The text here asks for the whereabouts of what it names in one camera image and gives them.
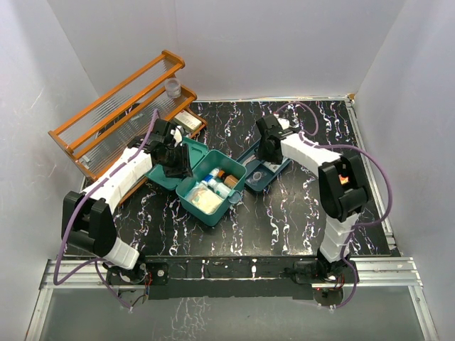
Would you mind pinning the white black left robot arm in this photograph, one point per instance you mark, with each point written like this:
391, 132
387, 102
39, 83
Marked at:
88, 222

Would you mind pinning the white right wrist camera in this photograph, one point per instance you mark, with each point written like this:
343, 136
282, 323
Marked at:
284, 123

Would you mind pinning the black front mounting rail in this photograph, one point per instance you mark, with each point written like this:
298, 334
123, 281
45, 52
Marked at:
231, 276

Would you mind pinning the light blue sachet packet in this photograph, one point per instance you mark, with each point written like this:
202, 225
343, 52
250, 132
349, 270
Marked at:
274, 168

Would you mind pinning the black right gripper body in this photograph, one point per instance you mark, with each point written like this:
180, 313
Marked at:
264, 155

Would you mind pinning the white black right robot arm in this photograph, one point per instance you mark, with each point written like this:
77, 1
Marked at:
343, 190

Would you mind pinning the brown medicine bottle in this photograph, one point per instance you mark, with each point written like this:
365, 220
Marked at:
227, 179

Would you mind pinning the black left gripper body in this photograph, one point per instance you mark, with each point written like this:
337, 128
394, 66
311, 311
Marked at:
173, 165

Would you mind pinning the bag of cotton balls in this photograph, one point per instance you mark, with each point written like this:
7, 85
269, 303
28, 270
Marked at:
203, 198

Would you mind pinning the orange wooden shelf rack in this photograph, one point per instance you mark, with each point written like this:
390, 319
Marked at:
95, 137

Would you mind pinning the white medicine box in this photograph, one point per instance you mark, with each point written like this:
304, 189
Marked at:
189, 122

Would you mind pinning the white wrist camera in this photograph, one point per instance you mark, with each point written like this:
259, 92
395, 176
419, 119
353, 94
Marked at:
284, 123
178, 134

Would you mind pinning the black handled scissors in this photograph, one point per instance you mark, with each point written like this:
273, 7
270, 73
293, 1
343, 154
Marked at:
249, 159

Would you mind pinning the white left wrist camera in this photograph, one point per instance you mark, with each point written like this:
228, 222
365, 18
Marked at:
178, 134

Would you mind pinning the white plastic bottle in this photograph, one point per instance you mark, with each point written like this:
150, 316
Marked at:
219, 188

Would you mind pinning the green medicine kit box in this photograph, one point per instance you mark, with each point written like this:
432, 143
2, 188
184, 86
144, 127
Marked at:
203, 160

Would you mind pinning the bandage roll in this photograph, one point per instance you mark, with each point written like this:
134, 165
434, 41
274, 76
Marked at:
212, 175

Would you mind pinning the clear plastic cup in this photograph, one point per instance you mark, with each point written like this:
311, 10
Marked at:
173, 87

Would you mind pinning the teal divider tray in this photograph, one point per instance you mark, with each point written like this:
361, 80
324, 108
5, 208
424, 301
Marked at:
257, 165

